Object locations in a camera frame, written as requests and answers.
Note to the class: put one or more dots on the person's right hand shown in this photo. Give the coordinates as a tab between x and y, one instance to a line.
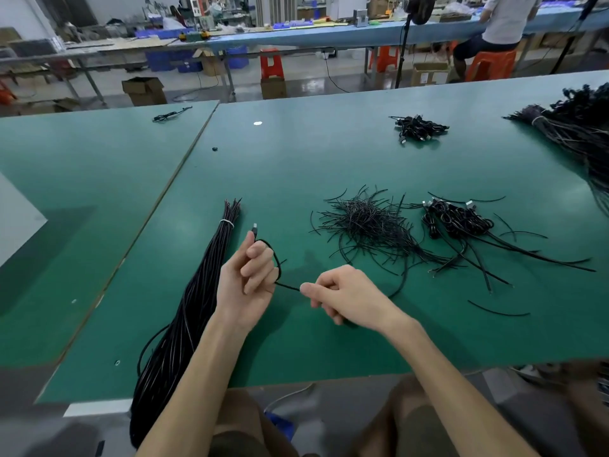
352	298

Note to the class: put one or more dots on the person's left hand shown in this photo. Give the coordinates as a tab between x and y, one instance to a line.
245	285

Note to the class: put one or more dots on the person's right forearm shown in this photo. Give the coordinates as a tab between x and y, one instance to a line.
466	395

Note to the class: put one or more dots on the person's left forearm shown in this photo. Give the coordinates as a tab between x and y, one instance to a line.
190	400

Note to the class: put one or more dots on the person's brown shorts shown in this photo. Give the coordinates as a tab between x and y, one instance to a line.
238	428

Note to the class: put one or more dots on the person's right leg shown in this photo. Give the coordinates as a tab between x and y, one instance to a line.
590	409

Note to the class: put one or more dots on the blue plastic item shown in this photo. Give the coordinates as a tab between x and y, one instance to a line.
281	426

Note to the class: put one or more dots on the small cardboard box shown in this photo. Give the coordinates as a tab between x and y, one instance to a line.
274	88

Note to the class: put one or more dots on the open cardboard box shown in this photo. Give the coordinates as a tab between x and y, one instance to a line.
144	92

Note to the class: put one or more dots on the red plastic stool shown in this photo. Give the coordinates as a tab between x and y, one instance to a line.
272	65

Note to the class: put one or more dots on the large white box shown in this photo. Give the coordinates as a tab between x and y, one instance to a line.
17	219

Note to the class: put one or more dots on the orange plastic stool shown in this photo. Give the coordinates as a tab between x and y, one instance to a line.
387	59
7	95
491	66

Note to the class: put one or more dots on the long blue workbench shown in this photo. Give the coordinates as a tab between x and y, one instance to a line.
352	35

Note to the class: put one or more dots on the black fan on stand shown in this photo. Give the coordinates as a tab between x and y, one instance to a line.
419	6

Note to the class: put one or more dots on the black tripod stand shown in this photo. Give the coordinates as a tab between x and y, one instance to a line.
576	33

